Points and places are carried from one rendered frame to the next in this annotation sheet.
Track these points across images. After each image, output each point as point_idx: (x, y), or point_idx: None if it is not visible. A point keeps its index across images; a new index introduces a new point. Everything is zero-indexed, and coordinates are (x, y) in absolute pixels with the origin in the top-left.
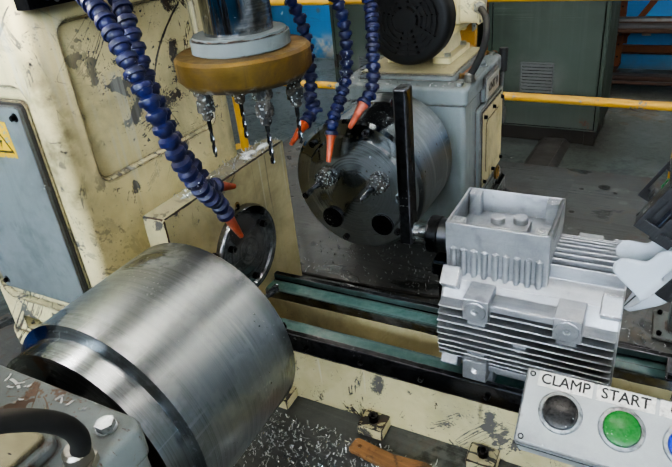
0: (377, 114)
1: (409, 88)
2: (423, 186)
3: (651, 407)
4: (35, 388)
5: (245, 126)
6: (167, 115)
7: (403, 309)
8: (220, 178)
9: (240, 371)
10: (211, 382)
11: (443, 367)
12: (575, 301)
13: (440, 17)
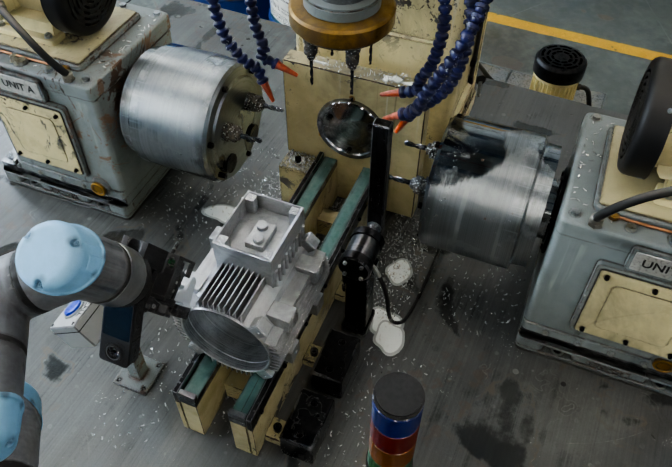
0: (468, 145)
1: (382, 128)
2: (423, 220)
3: None
4: (117, 55)
5: (369, 56)
6: (246, 4)
7: (330, 251)
8: (346, 72)
9: (164, 131)
10: (148, 118)
11: None
12: (201, 283)
13: (630, 141)
